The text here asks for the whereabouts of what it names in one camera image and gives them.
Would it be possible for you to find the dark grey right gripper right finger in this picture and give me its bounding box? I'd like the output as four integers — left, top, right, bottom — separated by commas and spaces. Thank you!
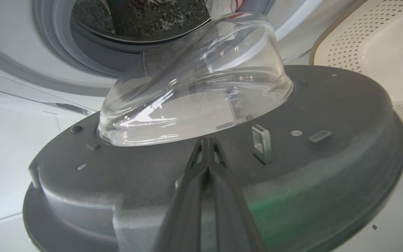
208, 136, 266, 252

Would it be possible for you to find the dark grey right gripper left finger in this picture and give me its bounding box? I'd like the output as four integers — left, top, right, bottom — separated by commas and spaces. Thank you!
153, 136, 210, 252

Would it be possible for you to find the dark grey glass washer door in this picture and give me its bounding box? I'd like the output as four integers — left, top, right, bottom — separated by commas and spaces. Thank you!
22, 12, 403, 252

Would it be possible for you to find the white garment with red trim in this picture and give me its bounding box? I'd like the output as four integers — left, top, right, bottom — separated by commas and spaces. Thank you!
204, 0, 254, 21

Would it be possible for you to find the cream perforated laundry basket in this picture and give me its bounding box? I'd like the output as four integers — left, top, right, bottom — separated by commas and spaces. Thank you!
308, 0, 403, 130

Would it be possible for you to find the white front-load washing machine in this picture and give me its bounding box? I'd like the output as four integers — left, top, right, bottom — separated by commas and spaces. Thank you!
0, 0, 363, 118

